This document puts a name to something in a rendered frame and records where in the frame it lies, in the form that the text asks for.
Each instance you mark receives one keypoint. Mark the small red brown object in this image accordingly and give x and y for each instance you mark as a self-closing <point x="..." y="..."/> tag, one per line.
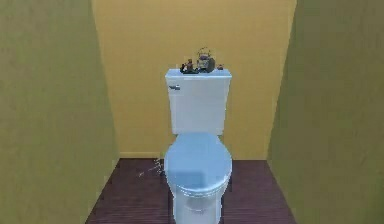
<point x="220" y="67"/>

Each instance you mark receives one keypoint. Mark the small dark brown figurine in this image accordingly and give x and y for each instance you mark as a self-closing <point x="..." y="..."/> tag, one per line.
<point x="188" y="67"/>

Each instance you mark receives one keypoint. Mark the white toilet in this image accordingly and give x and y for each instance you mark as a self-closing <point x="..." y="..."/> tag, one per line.
<point x="198" y="110"/>

